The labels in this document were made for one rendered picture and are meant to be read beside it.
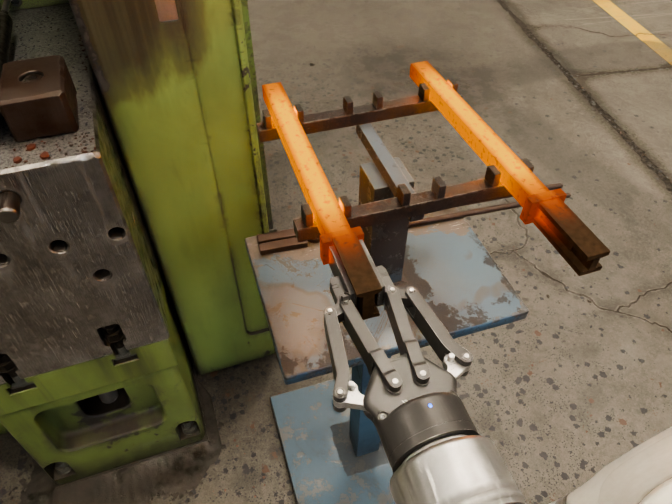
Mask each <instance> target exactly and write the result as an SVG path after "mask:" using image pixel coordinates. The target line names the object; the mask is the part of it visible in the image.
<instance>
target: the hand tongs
mask: <svg viewBox="0 0 672 504"><path fill-rule="evenodd" d="M545 186H546V187H547V188H548V189H549V190H554V189H559V188H562V187H563V184H562V183H561V182H559V183H553V184H548V185H545ZM510 197H513V196H512V195H508V196H504V197H499V198H495V199H490V200H486V201H481V202H477V203H482V202H487V201H493V200H498V199H504V198H510ZM517 207H522V206H521V205H520V204H519V203H518V201H515V202H510V203H504V204H499V205H493V206H488V207H482V208H477V209H471V210H465V211H460V212H454V213H449V214H443V215H438V216H432V217H426V218H424V219H422V220H417V221H413V222H410V221H409V227H413V226H418V225H424V224H430V223H435V222H441V221H446V220H452V219H457V218H463V217H468V216H474V215H479V214H485V213H490V212H496V211H501V210H507V209H512V208H517ZM257 241H258V245H259V250H260V254H261V255H267V254H272V253H278V252H283V251H289V250H294V249H300V248H305V247H308V242H310V243H319V242H320V237H319V238H315V239H310V240H306V241H301V242H298V240H297V238H296V235H295V232H294V228H292V229H287V230H281V231H275V232H270V233H264V234H258V235H257Z"/></svg>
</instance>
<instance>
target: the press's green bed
mask: <svg viewBox="0 0 672 504"><path fill-rule="evenodd" d="M155 255H156V252H155ZM156 261H157V266H158V272H159V278H160V284H161V289H162V295H163V301H164V307H165V312H166V318H167V324H168V330H169V335H170V337H169V338H168V339H164V340H161V341H157V342H153V343H150V344H146V345H142V346H139V347H135V348H131V349H128V350H126V348H125V346H123V347H122V348H115V346H113V347H114V353H113V354H108V355H104V356H102V357H99V358H95V359H91V360H88V361H84V362H81V363H77V364H73V365H70V366H66V367H62V368H59V369H55V370H51V371H48V372H44V373H41V374H37V375H33V376H30V377H26V378H22V379H21V378H20V377H19V376H16V377H10V376H9V375H8V382H7V383H4V384H1V385H0V423H1V424H2V425H3V426H4V427H5V428H6V429H7V430H8V431H9V433H10V434H11V435H12V436H13V437H14V438H15V439H16V440H17V441H18V442H19V443H20V444H21V446H22V447H23V448H24V449H25V450H26V451H27V452H28V453H29V454H30V455H31V456H32V458H33V459H34V460H35V461H36V462H37V463H38V464H39V465H40V466H41V467H42V468H43V469H44V471H45V472H46V473H47V474H48V475H49V476H50V477H51V478H52V479H53V480H54V488H55V489H57V488H60V487H63V486H66V485H69V484H73V483H76V482H79V481H83V480H86V479H89V478H92V477H96V476H99V475H102V474H105V473H108V472H111V471H115V470H118V469H121V468H124V467H127V466H130V465H134V464H137V463H140V462H143V461H146V460H149V459H152V458H155V457H158V456H161V455H165V454H168V453H171V452H174V451H177V450H180V449H183V448H186V447H190V446H193V445H196V444H199V443H203V442H206V441H207V440H208V438H207V433H206V428H205V423H204V418H203V413H202V408H201V403H200V398H199V393H198V388H197V383H196V378H195V372H194V367H193V362H192V357H191V353H190V350H189V347H188V344H187V341H186V338H185V335H184V332H183V330H182V327H181V324H180V321H179V318H178V315H177V312H176V309H175V306H174V304H173V301H172V298H171V295H170V292H169V289H168V286H167V283H166V281H165V278H164V275H163V272H162V269H161V266H160V263H159V260H158V257H157V255H156Z"/></svg>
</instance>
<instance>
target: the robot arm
mask: <svg viewBox="0 0 672 504"><path fill-rule="evenodd" d="M359 241H360V243H361V245H362V247H363V249H364V252H365V254H366V256H367V258H368V260H369V262H370V264H371V266H372V268H373V270H374V272H375V274H376V276H377V278H378V280H379V283H380V285H381V287H382V291H381V292H379V293H377V294H375V304H376V306H381V305H383V304H384V302H385V305H384V310H385V308H386V311H387V314H388V318H389V321H390V324H391V327H392V330H393V333H394V336H395V340H396V343H397V346H398V349H399V352H400V355H401V356H399V357H398V358H388V357H387V356H386V354H385V352H384V351H383V349H382V348H379V346H378V344H377V342H376V341H375V339H374V337H373V336H372V334H371V332H370V331H369V329H368V327H367V326H366V324H365V322H364V321H363V319H362V317H361V315H360V314H359V312H358V310H357V309H356V303H357V297H356V294H355V292H354V290H353V287H352V285H351V283H350V281H349V278H348V276H347V274H346V271H345V269H344V267H343V265H342V262H341V260H340V258H339V255H338V253H337V251H336V248H335V246H329V266H330V268H331V271H332V273H333V276H334V277H332V278H330V292H331V294H332V297H333V299H334V302H335V305H334V306H333V307H332V306H328V307H326V308H325V309H324V329H325V334H326V339H327V344H328V349H329V354H330V359H331V364H332V369H333V374H334V379H335V384H334V389H333V408H334V410H335V411H336V412H343V411H345V410H346V408H351V409H358V410H363V412H364V414H365V416H366V417H367V418H368V419H370V420H371V421H372V422H373V424H374V425H375V427H376V429H377V432H378V435H379V437H380V440H381V442H382V445H383V448H384V450H385V453H386V455H387V458H388V461H389V463H390V466H391V468H392V471H393V473H394V474H393V476H392V477H391V480H390V491H391V493H392V496H393V499H394V502H395V504H526V503H525V498H524V496H523V494H522V492H521V491H520V490H519V489H518V488H517V486H516V484H515V482H514V480H513V478H512V476H511V474H510V472H509V471H508V469H507V467H506V465H505V463H504V461H503V459H502V457H501V456H500V454H499V452H498V450H497V448H496V446H495V444H494V443H493V442H492V441H491V440H490V439H489V438H487V437H484V436H480V435H479V433H478V431H477V429H476V427H475V425H474V423H473V421H472V420H471V418H470V416H469V414H468V412H467V410H466V408H465V406H464V404H463V402H462V400H461V399H460V397H459V396H458V394H457V380H458V379H459V378H460V377H461V376H462V377H464V376H467V375H468V373H469V370H470V367H471V364H472V361H473V355H472V354H471V353H470V352H468V351H467V350H466V349H465V348H463V347H462V346H460V345H459V344H458V343H456V342H455V341H454V339H453V338H452V337H451V335H450V334H449V332H448V331H447V330H446V328H445V327H444V326H443V324H442V323H441V321H440V320H439V319H438V317H437V316H436V315H435V313H434V312H433V310H432V309H431V308H430V306H429V305H428V304H427V302H426V301H425V299H424V298H423V297H422V295H421V294H420V293H419V291H418V290H417V288H415V287H413V286H409V287H407V288H406V289H399V288H397V287H396V286H394V284H393V282H392V280H391V278H390V276H389V274H388V273H387V270H386V268H384V267H383V266H377V267H376V266H375V264H374V262H373V260H372V258H371V256H370V254H369V252H368V250H367V248H366V246H365V244H364V242H363V240H362V239H361V240H359ZM405 310H406V311H407V312H408V314H409V315H410V317H411V318H412V320H413V321H414V323H415V324H416V326H417V327H418V328H419V330H420V331H421V333H422V334H423V336H424V337H425V339H426V340H427V342H428V343H429V345H430V346H431V347H432V349H433V350H434V352H435V353H436V355H437V356H438V358H439V359H440V360H441V361H442V362H443V367H444V369H443V368H442V367H440V366H438V365H437V364H435V363H433V362H431V361H430V360H428V359H426V358H425V357H423V354H422V351H421V349H420V346H419V343H418V341H417V340H416V339H415V336H414V333H413V331H412V328H411V325H410V322H409V319H408V316H407V313H406V311H405ZM341 322H342V323H343V325H344V327H345V329H346V330H347V332H348V334H349V336H350V337H351V339H352V341H353V343H354V345H355V346H356V348H357V350H358V352H359V354H360V355H361V357H362V359H363V361H364V363H365V364H366V366H367V369H368V373H369V375H370V380H369V383H368V386H367V389H366V392H365V395H362V394H361V393H360V392H359V391H358V386H357V384H356V383H354V382H353V381H350V371H349V365H348V361H347V357H346V352H345V348H344V343H343V339H342V334H341V330H340V326H339V323H341ZM549 504H672V427H670V428H668V429H666V430H665V431H663V432H661V433H659V434H657V435H656V436H654V437H652V438H650V439H648V440H647V441H645V442H643V443H642V444H640V445H638V446H637V447H635V448H633V449H632V450H630V451H628V452H627V453H625V454H624V455H622V456H621V457H619V458H618V459H616V460H614V461H613V462H611V463H610V464H608V465H607V466H605V467H604V468H603V469H601V470H600V471H599V472H598V473H597V474H596V475H595V476H594V477H593V478H591V479H590V480H589V481H588V482H586V483H585V484H584V485H582V486H581V487H579V488H578V489H576V490H574V491H573V492H571V493H570V494H568V495H566V496H564V497H562V498H561V499H559V500H557V501H554V502H552V503H549Z"/></svg>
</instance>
